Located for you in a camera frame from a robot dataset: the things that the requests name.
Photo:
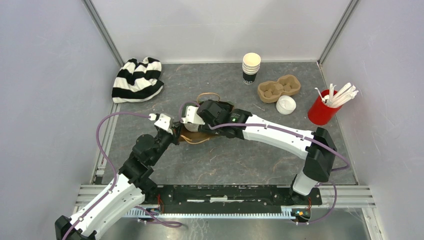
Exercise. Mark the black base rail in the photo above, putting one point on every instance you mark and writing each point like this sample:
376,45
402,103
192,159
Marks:
228,199

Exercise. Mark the black white striped cloth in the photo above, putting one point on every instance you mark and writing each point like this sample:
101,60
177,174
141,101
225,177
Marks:
137,81

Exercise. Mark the white wrapped straws bundle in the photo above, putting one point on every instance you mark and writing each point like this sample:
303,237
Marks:
336,99

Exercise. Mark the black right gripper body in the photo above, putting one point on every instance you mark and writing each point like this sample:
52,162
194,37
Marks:
206,127

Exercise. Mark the single paper coffee cup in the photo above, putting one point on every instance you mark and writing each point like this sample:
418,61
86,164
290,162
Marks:
192,127

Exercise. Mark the stack of paper cups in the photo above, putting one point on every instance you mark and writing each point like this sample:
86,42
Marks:
250,66

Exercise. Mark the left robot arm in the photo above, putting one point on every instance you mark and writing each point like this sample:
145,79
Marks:
129,188

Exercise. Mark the brown cardboard cup carrier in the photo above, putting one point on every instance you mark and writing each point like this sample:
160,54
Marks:
271,91

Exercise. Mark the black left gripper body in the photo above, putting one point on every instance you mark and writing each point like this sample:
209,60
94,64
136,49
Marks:
164,140

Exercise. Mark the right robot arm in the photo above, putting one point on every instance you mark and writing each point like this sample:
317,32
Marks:
316,148

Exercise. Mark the green brown paper bag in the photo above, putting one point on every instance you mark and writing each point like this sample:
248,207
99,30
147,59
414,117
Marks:
195,138

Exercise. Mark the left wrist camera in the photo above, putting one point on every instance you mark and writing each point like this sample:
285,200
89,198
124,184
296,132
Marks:
162,122

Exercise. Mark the red cup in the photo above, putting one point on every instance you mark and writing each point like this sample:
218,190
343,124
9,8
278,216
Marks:
320,114

